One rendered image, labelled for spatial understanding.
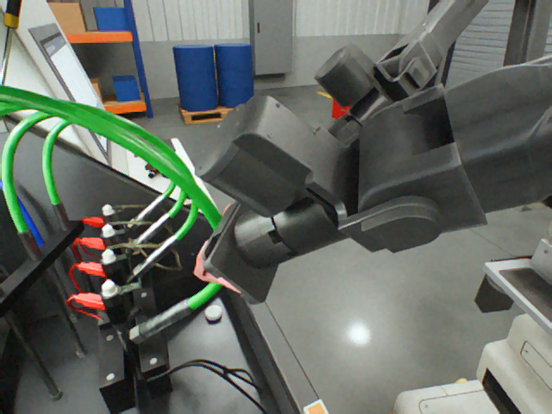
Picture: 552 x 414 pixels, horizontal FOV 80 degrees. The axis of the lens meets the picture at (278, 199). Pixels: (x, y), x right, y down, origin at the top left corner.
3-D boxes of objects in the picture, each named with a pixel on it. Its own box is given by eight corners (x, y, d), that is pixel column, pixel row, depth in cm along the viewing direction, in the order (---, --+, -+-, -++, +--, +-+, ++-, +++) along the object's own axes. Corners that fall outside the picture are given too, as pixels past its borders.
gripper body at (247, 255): (197, 267, 28) (247, 242, 23) (241, 191, 35) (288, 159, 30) (251, 309, 30) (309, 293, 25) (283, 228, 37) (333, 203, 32)
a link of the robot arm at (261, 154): (456, 237, 18) (436, 132, 23) (311, 108, 13) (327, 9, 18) (303, 280, 26) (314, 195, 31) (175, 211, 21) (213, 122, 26)
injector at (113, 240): (151, 310, 72) (129, 232, 61) (127, 317, 70) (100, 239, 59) (150, 301, 74) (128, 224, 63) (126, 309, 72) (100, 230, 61)
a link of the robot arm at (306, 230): (378, 244, 23) (376, 184, 27) (311, 197, 20) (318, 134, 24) (309, 267, 28) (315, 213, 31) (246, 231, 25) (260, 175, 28)
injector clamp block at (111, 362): (179, 412, 61) (166, 362, 53) (122, 438, 57) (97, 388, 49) (156, 290, 87) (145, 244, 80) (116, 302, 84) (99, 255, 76)
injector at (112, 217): (147, 286, 78) (127, 211, 67) (125, 292, 76) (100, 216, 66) (146, 279, 80) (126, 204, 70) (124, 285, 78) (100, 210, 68)
